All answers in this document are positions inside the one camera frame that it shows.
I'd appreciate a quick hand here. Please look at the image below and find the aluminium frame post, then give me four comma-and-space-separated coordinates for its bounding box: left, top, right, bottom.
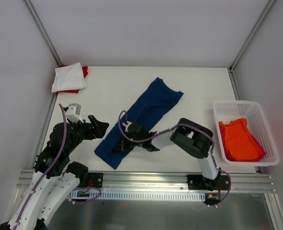
229, 0, 276, 73
23, 0, 63, 66

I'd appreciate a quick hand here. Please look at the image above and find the white slotted cable duct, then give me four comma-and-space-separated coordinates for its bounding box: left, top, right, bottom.
67, 189, 205, 202

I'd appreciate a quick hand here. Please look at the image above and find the right aluminium frame post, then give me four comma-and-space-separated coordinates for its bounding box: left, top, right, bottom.
229, 0, 276, 73

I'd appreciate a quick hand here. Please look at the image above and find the orange t shirt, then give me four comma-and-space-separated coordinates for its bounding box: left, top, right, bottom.
218, 117, 264, 161

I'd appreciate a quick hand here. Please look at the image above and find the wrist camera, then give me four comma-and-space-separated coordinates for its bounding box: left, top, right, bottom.
122, 121, 132, 128
65, 103, 85, 124

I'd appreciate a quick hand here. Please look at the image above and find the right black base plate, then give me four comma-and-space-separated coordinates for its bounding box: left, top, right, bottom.
187, 174, 231, 191

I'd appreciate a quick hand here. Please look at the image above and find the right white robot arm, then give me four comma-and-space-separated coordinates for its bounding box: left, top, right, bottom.
113, 118, 221, 191

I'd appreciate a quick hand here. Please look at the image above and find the folded red t shirt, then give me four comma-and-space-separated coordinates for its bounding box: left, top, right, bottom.
57, 66, 88, 94

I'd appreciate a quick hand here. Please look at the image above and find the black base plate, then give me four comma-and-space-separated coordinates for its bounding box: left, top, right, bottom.
187, 174, 231, 191
85, 172, 104, 188

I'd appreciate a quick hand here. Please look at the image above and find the folded white t shirt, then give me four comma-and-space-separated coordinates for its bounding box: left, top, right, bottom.
51, 62, 87, 93

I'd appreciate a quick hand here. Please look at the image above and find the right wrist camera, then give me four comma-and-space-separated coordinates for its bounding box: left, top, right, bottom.
122, 121, 132, 128

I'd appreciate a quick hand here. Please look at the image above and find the aluminium mounting rail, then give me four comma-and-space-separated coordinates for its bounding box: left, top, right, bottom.
16, 169, 275, 193

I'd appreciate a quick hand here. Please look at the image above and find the left aluminium frame post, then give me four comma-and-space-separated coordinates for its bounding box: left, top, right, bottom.
23, 0, 63, 66

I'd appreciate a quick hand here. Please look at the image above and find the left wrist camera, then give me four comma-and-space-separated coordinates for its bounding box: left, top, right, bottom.
65, 103, 85, 124

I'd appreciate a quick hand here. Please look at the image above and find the white plastic basket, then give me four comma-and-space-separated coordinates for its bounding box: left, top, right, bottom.
213, 100, 280, 167

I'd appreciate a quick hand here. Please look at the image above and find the blue printed t shirt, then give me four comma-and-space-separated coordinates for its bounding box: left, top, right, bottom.
94, 78, 184, 169

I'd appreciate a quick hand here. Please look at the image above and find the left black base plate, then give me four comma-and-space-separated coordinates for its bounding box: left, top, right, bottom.
85, 172, 104, 188

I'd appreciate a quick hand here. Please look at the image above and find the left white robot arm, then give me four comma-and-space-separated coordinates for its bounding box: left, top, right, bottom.
0, 115, 109, 230

